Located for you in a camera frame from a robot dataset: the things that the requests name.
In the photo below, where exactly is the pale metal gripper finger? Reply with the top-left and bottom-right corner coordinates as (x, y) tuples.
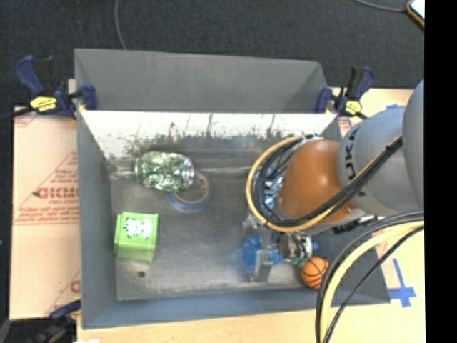
(248, 258), (273, 283)
(261, 231), (276, 261)

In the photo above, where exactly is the blue toy figure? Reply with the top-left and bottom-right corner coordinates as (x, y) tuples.
(241, 235), (283, 268)

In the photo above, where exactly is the small orange basketball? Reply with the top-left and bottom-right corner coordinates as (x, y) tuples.
(300, 257), (330, 289)

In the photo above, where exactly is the grey metal bin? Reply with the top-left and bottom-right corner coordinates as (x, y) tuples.
(74, 48), (391, 330)

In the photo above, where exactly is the crushed green drink can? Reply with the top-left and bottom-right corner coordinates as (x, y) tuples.
(134, 151), (196, 193)

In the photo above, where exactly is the green box with white print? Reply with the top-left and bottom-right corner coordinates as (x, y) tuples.
(113, 211), (159, 263)

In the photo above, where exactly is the brown cardboard board red print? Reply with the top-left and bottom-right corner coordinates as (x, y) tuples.
(9, 105), (82, 321)

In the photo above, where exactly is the blue tape ring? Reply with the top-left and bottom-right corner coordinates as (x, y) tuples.
(166, 169), (211, 213)

